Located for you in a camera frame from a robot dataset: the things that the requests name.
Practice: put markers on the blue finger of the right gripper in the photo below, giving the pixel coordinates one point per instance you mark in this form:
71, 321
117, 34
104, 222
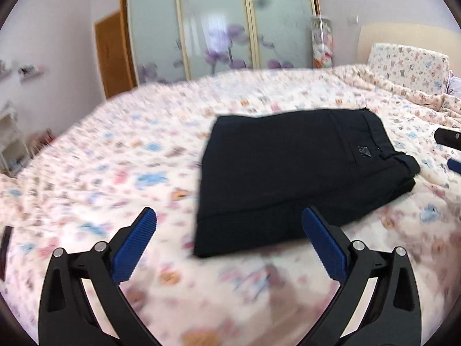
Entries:
454, 165

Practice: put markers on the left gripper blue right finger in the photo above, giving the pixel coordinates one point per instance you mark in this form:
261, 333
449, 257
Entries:
393, 315

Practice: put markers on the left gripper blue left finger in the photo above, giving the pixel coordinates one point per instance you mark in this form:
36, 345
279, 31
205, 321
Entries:
65, 314

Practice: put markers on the black pants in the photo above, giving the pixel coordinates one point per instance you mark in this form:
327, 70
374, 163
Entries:
258, 174

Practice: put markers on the lavender pillow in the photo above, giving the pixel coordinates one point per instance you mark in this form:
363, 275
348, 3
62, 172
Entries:
454, 86

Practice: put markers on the teddy bear print pillow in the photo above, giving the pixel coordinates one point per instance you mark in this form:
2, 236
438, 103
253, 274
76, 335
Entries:
411, 67

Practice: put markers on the cream wooden headboard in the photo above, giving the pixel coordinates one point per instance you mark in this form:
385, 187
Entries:
418, 35

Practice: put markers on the tall clear toy tube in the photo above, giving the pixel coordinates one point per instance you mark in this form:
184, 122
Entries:
322, 42

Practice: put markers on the teddy bear print bedspread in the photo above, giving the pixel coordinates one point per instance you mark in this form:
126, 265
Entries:
143, 148

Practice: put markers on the brown wooden door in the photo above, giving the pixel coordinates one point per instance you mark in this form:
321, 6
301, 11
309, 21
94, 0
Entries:
114, 55

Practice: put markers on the frosted glass floral wardrobe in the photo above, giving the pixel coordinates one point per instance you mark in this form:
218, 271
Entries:
174, 40

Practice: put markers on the upper white wall shelf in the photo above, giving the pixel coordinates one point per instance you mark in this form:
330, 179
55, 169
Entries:
28, 71

